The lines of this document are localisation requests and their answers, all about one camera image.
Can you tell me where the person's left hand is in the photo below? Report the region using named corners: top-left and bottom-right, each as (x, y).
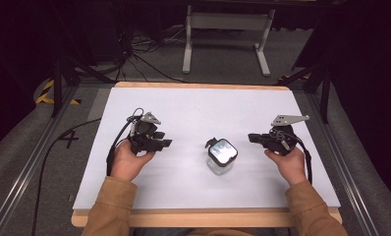
top-left (110, 140), bottom-right (156, 182)

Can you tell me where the yellow black floor tape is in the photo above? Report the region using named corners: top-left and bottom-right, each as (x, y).
top-left (35, 79), bottom-right (82, 106)

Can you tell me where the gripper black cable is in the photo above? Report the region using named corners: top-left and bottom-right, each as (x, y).
top-left (105, 107), bottom-right (145, 177)
top-left (269, 127), bottom-right (313, 185)

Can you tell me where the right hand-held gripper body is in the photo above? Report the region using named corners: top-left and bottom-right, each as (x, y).
top-left (261, 114), bottom-right (310, 156)

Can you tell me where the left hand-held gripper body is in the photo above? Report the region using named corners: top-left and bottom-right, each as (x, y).
top-left (126, 111), bottom-right (162, 156)

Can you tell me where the black tripod stand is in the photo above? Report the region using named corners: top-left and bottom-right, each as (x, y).
top-left (50, 0), bottom-right (116, 118)
top-left (275, 60), bottom-right (335, 125)

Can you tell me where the metal floor rail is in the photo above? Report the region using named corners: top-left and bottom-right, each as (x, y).
top-left (306, 92), bottom-right (381, 236)
top-left (0, 86), bottom-right (82, 236)

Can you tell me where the person's right hand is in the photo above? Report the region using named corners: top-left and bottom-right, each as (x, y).
top-left (263, 146), bottom-right (307, 188)

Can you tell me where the clear jar with black lid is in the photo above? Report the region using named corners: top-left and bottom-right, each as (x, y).
top-left (204, 137), bottom-right (239, 177)

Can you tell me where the bundle of black floor cables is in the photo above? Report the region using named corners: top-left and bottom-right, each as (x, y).
top-left (94, 19), bottom-right (192, 84)

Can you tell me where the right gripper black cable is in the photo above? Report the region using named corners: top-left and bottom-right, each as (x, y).
top-left (269, 127), bottom-right (313, 185)

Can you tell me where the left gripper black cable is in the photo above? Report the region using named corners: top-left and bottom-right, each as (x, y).
top-left (105, 107), bottom-right (145, 177)

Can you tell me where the grey metal stand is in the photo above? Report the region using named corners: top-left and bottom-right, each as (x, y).
top-left (182, 4), bottom-right (276, 78)

